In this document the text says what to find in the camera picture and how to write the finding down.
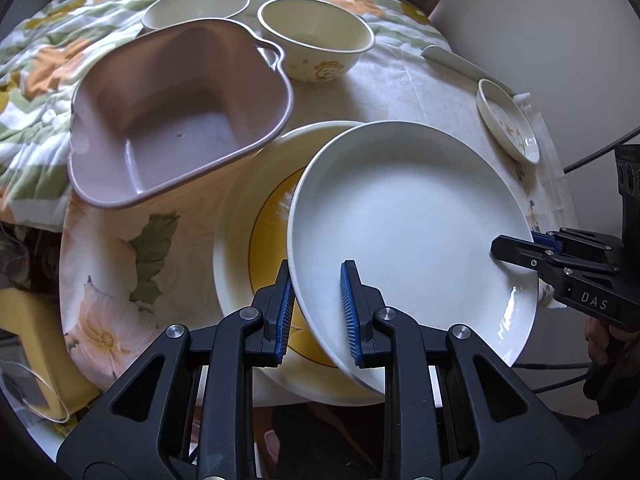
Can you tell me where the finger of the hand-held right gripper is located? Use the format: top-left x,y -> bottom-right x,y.
491,234 -> 620,287
531,228 -> 624,261

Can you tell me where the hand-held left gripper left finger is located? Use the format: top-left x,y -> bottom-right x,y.
56,259 -> 297,480

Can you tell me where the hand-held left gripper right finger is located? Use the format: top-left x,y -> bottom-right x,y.
340,260 -> 586,480

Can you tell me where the white plate with yellow ring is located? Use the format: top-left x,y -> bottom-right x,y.
212,121 -> 386,406

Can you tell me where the plain white plate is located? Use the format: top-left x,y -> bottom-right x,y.
287,120 -> 541,395

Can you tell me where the pink square basin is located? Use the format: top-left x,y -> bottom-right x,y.
67,17 -> 295,209

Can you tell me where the cream bowl with figure print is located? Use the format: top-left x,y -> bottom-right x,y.
257,0 -> 375,82

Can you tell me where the plain cream bowl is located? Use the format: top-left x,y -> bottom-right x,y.
141,0 -> 249,33

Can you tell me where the person's right hand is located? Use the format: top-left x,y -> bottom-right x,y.
584,316 -> 611,363

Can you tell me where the small white saucer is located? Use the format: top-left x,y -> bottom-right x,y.
476,79 -> 542,163

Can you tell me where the white floral tablecloth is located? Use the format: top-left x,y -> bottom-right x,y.
60,25 -> 581,396

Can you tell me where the yellow cushion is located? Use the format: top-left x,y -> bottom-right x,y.
0,287 -> 101,423

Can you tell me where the quilted floral blanket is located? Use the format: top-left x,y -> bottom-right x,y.
0,0 -> 451,231

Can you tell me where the black cable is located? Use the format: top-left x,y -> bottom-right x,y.
515,361 -> 593,372
562,130 -> 640,175

